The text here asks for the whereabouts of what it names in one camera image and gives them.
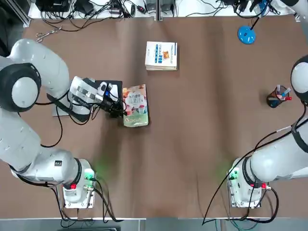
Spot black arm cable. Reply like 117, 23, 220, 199
36, 91, 97, 149
202, 120, 308, 226

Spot blue desk lamp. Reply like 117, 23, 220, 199
237, 0, 269, 46

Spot aluminium frame post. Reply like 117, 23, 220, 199
155, 0, 164, 22

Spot white book with blue band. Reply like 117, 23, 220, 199
144, 41, 179, 72

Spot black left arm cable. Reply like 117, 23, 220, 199
36, 91, 97, 149

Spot black equipment box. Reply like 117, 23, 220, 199
39, 0, 70, 13

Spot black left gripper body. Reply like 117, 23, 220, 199
100, 95, 122, 119

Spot colourful fruit drink book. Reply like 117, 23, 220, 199
122, 83, 150, 128

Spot grey laptop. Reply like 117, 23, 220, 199
52, 95, 97, 118

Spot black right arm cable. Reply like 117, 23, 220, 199
202, 120, 308, 226

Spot black mesh pen holder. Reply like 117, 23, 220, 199
267, 85, 293, 109

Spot black power adapter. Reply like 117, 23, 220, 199
237, 0, 249, 13

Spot silver scissors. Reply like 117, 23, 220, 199
36, 26, 63, 43

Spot black mouse mat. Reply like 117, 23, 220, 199
94, 80, 124, 103

